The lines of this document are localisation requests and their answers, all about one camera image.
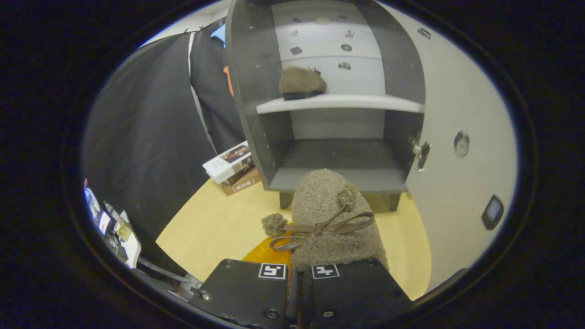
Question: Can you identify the brown book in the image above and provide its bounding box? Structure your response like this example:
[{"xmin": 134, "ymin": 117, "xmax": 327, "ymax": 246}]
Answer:
[{"xmin": 221, "ymin": 167, "xmax": 261, "ymax": 196}]

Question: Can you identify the grey cable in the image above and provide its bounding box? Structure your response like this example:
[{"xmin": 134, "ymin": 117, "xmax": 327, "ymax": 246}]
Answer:
[{"xmin": 136, "ymin": 256, "xmax": 202, "ymax": 287}]

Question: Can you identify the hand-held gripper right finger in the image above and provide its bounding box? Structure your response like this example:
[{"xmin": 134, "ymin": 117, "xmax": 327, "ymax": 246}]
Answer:
[{"xmin": 299, "ymin": 258, "xmax": 415, "ymax": 329}]

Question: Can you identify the brown fuzzy shoe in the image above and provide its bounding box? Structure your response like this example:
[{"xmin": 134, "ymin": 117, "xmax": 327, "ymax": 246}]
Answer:
[
  {"xmin": 279, "ymin": 67, "xmax": 328, "ymax": 101},
  {"xmin": 261, "ymin": 168, "xmax": 389, "ymax": 271}
]

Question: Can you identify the cluttered white desk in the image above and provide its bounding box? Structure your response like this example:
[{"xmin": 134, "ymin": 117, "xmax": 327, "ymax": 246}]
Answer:
[{"xmin": 84, "ymin": 178, "xmax": 143, "ymax": 270}]

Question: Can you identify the white book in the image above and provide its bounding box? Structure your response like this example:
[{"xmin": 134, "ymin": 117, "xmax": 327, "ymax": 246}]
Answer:
[{"xmin": 202, "ymin": 141, "xmax": 253, "ymax": 185}]

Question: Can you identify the grey shoe cabinet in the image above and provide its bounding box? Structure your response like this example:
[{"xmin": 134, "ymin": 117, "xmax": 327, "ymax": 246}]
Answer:
[{"xmin": 225, "ymin": 0, "xmax": 426, "ymax": 212}]

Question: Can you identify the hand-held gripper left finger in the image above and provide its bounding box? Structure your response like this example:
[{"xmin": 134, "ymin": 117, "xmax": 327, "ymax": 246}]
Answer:
[{"xmin": 189, "ymin": 224, "xmax": 298, "ymax": 329}]

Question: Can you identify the black backdrop cloth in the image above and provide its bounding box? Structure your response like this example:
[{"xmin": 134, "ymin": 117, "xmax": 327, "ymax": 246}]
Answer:
[{"xmin": 82, "ymin": 22, "xmax": 246, "ymax": 276}]

